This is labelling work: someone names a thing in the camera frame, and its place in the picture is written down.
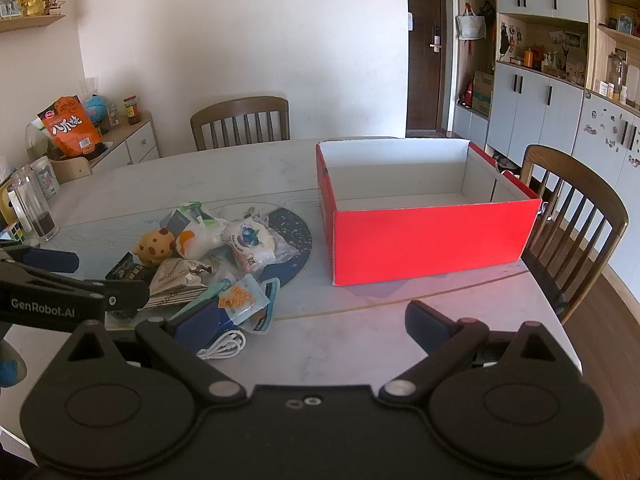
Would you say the orange snack bag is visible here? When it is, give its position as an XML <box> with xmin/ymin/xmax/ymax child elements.
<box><xmin>37</xmin><ymin>96</ymin><xmax>103</xmax><ymax>157</ymax></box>

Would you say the dark wooden door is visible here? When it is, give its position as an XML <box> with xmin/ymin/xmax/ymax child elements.
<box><xmin>405</xmin><ymin>0</ymin><xmax>448</xmax><ymax>133</ymax></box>

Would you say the white printed pouch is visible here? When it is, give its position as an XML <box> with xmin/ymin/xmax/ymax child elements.
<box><xmin>170</xmin><ymin>272</ymin><xmax>238</xmax><ymax>321</ymax></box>

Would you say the white tote bag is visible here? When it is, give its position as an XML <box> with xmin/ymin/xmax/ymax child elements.
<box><xmin>456</xmin><ymin>4</ymin><xmax>487</xmax><ymax>41</ymax></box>

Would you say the wooden chair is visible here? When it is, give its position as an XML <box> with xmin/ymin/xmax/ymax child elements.
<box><xmin>519</xmin><ymin>144</ymin><xmax>630</xmax><ymax>325</ymax></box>
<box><xmin>190</xmin><ymin>96</ymin><xmax>291</xmax><ymax>152</ymax></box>

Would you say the silver snack packet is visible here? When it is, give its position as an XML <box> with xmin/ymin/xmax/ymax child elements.
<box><xmin>145</xmin><ymin>255</ymin><xmax>226</xmax><ymax>311</ymax></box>

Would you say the blue globe toy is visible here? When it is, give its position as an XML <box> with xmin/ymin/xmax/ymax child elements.
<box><xmin>82</xmin><ymin>95</ymin><xmax>107</xmax><ymax>126</ymax></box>

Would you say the white plastic bag with tissues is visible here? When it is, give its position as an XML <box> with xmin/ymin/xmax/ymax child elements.
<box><xmin>160</xmin><ymin>201</ymin><xmax>231</xmax><ymax>261</ymax></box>

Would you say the clear bread packet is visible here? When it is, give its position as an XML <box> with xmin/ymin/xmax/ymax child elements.
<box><xmin>222</xmin><ymin>212</ymin><xmax>296</xmax><ymax>273</ymax></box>

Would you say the white pouch with dark stripe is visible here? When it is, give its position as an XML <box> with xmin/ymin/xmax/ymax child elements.
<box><xmin>260</xmin><ymin>277</ymin><xmax>282</xmax><ymax>331</ymax></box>

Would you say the white wall cabinet unit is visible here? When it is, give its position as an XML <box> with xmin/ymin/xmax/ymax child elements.
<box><xmin>452</xmin><ymin>0</ymin><xmax>640</xmax><ymax>196</ymax></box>

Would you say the black snack packet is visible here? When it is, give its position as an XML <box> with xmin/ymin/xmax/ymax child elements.
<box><xmin>105</xmin><ymin>252</ymin><xmax>156</xmax><ymax>283</ymax></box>

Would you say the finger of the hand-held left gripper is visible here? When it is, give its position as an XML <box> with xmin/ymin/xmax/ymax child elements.
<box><xmin>0</xmin><ymin>245</ymin><xmax>81</xmax><ymax>275</ymax></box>

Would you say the person's left hand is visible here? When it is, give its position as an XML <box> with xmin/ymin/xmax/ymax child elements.
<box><xmin>0</xmin><ymin>344</ymin><xmax>27</xmax><ymax>389</ymax></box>

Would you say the yellow spotted plush toy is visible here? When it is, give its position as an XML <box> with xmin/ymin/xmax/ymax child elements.
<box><xmin>132</xmin><ymin>227</ymin><xmax>177</xmax><ymax>266</ymax></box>

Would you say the brown cardboard box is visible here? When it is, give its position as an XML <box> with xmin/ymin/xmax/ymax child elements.
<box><xmin>472</xmin><ymin>70</ymin><xmax>496</xmax><ymax>116</ymax></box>

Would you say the clear glass bottle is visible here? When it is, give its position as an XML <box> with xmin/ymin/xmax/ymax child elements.
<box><xmin>11</xmin><ymin>165</ymin><xmax>59</xmax><ymax>242</ymax></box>

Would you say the wooden wall shelf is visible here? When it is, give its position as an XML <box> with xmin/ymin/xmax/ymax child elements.
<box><xmin>0</xmin><ymin>12</ymin><xmax>66</xmax><ymax>33</ymax></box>

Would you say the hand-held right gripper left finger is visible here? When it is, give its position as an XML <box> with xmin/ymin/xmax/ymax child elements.
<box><xmin>52</xmin><ymin>305</ymin><xmax>248</xmax><ymax>406</ymax></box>

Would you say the white low cabinet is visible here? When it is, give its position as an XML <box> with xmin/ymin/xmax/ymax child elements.
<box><xmin>90</xmin><ymin>112</ymin><xmax>161</xmax><ymax>168</ymax></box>

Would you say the white charging cable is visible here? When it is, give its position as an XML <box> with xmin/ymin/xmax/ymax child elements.
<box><xmin>197</xmin><ymin>329</ymin><xmax>247</xmax><ymax>361</ymax></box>

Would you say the white printed cup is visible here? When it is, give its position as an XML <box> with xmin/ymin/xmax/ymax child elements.
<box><xmin>30</xmin><ymin>156</ymin><xmax>61</xmax><ymax>200</ymax></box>

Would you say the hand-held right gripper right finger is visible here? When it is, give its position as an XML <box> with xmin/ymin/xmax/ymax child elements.
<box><xmin>379</xmin><ymin>300</ymin><xmax>563</xmax><ymax>406</ymax></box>

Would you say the red cardboard box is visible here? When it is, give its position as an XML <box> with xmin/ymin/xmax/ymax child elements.
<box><xmin>315</xmin><ymin>139</ymin><xmax>543</xmax><ymax>287</ymax></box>

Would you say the white marble desktop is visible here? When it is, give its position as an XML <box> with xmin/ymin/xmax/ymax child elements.
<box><xmin>0</xmin><ymin>136</ymin><xmax>583</xmax><ymax>461</ymax></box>

